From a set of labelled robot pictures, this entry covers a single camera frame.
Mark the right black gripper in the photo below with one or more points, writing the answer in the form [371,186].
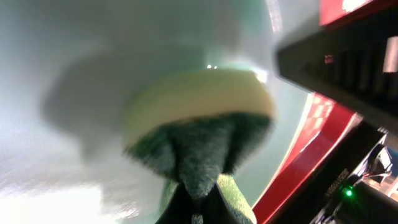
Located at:
[336,192]

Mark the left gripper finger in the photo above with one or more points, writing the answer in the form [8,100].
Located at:
[212,209]

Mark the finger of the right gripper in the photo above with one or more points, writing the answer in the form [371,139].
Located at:
[346,64]

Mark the green yellow sponge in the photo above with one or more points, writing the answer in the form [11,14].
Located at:
[197,129]

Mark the light blue plate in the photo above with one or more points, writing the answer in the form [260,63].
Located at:
[68,69]

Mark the red plastic tray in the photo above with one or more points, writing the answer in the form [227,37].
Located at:
[308,154]

